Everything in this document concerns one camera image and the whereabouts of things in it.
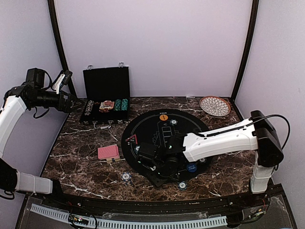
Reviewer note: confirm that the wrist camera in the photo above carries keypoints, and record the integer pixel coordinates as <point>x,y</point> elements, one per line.
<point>35,77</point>
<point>146,153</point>

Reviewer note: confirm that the teal and blue chip row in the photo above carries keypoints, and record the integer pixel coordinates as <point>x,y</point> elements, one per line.
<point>124,104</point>

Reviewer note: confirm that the white slotted cable duct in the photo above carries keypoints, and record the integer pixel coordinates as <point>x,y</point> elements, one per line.
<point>126,221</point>

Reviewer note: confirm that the green and blue chip row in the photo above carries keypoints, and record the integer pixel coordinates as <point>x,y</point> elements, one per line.
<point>117,105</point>

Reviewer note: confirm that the black poker chip case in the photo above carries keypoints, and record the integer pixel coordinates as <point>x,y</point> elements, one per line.
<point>101,84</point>

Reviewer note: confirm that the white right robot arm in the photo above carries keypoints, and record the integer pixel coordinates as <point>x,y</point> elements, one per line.
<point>254,133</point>

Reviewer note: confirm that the clear round dealer button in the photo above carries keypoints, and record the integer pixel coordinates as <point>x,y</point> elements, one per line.
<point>108,103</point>

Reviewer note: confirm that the gold card box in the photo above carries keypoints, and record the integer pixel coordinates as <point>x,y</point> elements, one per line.
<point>114,160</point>

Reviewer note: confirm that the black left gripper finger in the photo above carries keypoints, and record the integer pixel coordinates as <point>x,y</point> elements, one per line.
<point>74,107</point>
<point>74,100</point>

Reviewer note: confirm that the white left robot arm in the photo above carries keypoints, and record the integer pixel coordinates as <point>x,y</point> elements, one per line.
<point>19,136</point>

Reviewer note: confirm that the black right frame post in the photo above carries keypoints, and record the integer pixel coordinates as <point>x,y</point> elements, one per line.
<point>246,51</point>

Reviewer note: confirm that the round black poker mat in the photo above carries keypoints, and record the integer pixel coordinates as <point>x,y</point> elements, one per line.
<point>150,129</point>

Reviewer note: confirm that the red card deck in case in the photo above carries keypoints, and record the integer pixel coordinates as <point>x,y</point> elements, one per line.
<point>105,108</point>

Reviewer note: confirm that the blue round blind button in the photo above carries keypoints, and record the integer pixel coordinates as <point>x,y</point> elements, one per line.
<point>191,167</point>

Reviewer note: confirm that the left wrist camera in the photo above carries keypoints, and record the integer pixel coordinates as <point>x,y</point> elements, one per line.
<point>35,77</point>

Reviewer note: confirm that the red card deck on table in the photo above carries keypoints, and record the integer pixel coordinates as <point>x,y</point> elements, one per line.
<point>102,152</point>

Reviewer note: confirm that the blue chip stack on table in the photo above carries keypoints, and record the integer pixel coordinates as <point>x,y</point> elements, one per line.
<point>126,178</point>

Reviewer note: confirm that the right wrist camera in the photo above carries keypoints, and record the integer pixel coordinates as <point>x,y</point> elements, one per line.
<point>146,153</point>

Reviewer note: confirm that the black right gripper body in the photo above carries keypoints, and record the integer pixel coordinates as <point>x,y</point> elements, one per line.
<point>166,172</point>

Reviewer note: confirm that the red triangular all-in marker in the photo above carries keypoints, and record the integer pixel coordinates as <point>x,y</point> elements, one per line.
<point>132,139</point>

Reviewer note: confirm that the red dice row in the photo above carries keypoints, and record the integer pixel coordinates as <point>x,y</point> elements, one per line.
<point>104,111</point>

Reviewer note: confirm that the orange round blind button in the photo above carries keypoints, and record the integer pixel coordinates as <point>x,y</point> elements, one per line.
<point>163,117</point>

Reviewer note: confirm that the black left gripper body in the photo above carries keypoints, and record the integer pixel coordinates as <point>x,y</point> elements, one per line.
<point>56,104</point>

